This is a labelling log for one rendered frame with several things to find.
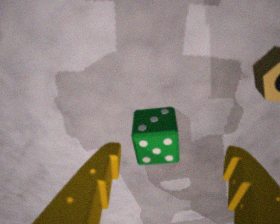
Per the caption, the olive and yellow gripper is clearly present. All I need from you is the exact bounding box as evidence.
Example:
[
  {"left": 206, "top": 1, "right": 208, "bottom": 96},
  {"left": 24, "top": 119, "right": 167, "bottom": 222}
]
[{"left": 32, "top": 142, "right": 280, "bottom": 224}]

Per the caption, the green die with white pips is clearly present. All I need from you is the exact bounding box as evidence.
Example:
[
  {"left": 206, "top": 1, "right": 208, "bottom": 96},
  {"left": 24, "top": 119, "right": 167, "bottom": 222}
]
[{"left": 131, "top": 107, "right": 180, "bottom": 165}]

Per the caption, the yellow hex nut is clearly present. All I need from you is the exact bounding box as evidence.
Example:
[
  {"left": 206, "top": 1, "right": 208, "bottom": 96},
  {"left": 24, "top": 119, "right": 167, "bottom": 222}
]
[{"left": 253, "top": 46, "right": 280, "bottom": 102}]

